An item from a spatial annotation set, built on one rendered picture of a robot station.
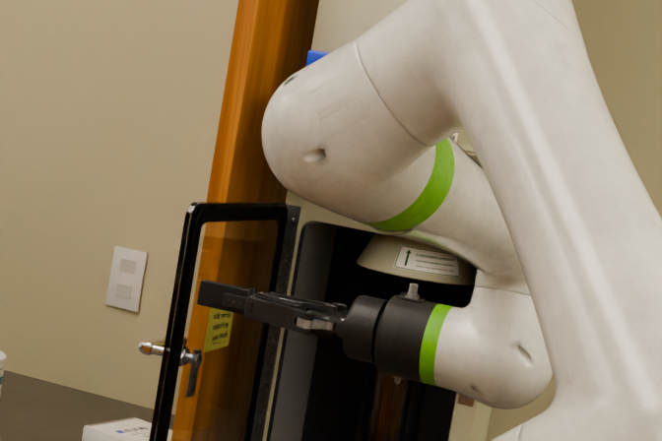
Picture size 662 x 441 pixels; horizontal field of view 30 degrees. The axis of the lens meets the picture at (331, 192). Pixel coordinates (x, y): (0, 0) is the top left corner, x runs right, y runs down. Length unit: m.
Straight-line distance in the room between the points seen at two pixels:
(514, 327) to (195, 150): 1.07
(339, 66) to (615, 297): 0.35
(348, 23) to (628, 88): 0.55
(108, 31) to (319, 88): 1.42
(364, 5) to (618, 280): 1.02
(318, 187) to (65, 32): 1.48
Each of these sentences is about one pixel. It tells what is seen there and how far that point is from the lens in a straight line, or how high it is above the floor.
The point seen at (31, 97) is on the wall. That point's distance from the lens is 2.48.
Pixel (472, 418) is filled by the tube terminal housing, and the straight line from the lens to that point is 1.70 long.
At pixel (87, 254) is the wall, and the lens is 2.40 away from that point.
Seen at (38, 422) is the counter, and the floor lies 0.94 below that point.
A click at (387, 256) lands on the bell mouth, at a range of 1.73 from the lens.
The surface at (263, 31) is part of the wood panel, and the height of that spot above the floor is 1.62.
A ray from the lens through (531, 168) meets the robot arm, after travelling 0.85.
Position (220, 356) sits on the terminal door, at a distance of 1.62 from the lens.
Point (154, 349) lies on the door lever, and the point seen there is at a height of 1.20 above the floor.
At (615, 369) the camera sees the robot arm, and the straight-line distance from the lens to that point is 0.74.
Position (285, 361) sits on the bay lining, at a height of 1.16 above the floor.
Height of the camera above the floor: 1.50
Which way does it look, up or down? 3 degrees down
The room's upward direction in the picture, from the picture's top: 9 degrees clockwise
